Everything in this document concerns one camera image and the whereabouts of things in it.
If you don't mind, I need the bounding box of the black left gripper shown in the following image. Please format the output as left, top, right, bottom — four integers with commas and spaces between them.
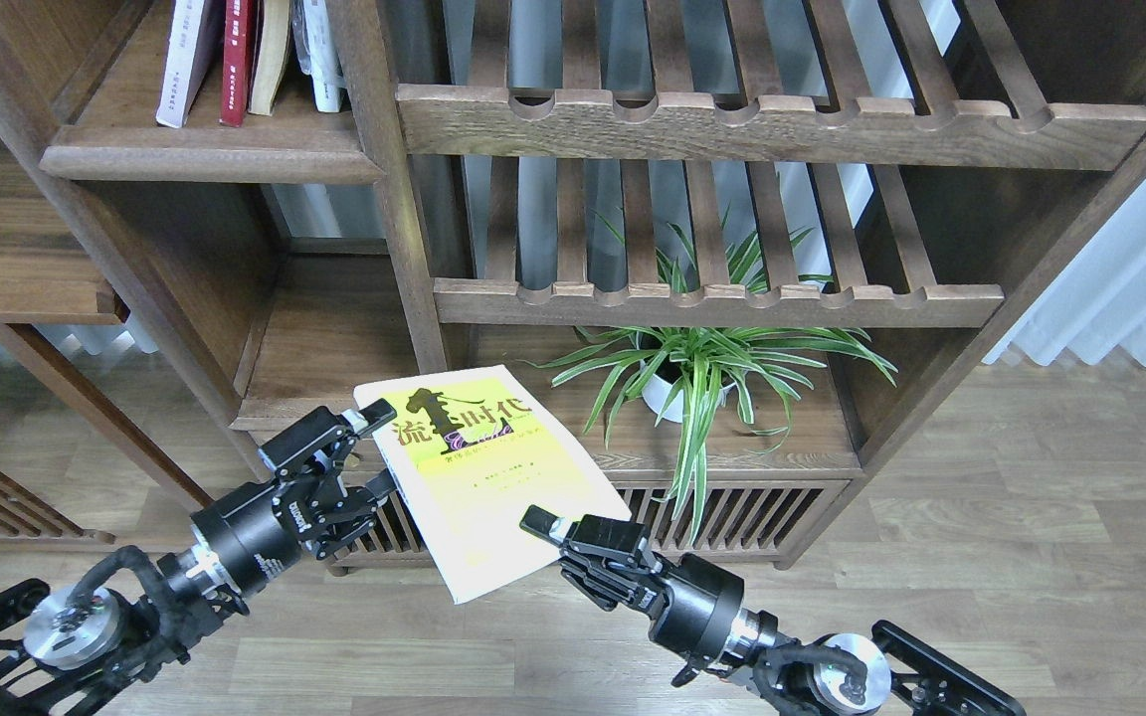
179, 399, 399, 599

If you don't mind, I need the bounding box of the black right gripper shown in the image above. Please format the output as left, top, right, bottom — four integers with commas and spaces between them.
519, 506, 768, 667

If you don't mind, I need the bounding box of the yellow green cover book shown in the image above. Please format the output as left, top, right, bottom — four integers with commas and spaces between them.
353, 364, 631, 604

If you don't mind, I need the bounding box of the red cover book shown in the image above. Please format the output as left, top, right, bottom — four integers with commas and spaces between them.
219, 0, 261, 127

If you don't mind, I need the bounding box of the white purple cover book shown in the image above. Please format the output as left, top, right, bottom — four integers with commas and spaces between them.
155, 1, 226, 128

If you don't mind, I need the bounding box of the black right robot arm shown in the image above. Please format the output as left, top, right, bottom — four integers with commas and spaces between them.
521, 506, 1025, 715

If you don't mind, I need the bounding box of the white plant pot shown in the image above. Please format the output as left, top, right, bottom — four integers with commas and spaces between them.
636, 335, 735, 423

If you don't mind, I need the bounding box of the green spider plant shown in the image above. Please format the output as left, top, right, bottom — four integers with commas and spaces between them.
529, 204, 900, 543

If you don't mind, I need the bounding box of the dark wooden bookshelf unit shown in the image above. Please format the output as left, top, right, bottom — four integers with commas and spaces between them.
0, 1, 1146, 568

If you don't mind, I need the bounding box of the upright white book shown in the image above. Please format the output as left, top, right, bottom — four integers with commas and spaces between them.
299, 1, 346, 113

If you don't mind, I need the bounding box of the upright cream paged book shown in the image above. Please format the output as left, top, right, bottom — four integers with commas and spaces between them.
249, 0, 291, 116

